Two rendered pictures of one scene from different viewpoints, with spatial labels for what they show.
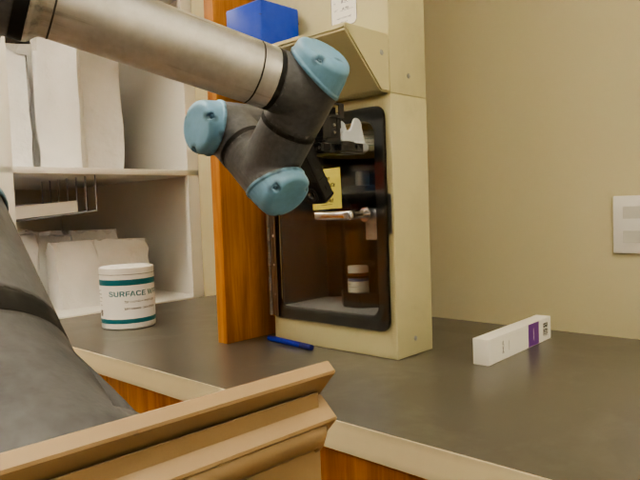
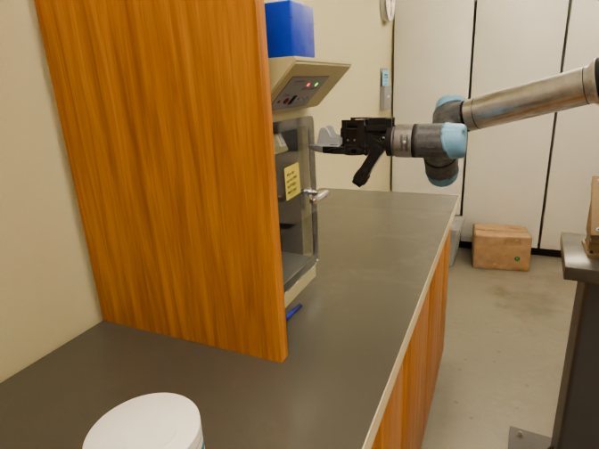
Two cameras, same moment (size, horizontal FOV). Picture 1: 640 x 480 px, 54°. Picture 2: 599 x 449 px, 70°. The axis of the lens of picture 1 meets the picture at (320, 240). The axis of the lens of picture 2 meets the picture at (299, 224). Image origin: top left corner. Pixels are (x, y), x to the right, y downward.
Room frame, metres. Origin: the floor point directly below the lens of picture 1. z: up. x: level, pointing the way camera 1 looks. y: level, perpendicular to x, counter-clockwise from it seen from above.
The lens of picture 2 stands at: (1.49, 0.93, 1.46)
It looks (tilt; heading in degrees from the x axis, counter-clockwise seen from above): 18 degrees down; 252
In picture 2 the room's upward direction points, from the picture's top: 3 degrees counter-clockwise
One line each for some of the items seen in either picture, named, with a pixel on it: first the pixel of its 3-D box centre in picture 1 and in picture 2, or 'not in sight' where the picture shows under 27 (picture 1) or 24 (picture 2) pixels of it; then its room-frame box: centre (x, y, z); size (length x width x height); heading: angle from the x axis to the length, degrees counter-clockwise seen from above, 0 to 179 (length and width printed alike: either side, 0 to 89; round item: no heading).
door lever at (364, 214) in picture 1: (341, 215); (313, 196); (1.13, -0.04, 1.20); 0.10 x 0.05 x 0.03; 46
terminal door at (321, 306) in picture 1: (324, 220); (290, 207); (1.20, -0.01, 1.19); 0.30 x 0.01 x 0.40; 46
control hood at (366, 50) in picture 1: (300, 74); (303, 85); (1.17, 0.02, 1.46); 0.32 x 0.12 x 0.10; 47
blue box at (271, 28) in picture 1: (263, 33); (279, 33); (1.23, 0.10, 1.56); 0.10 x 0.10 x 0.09; 47
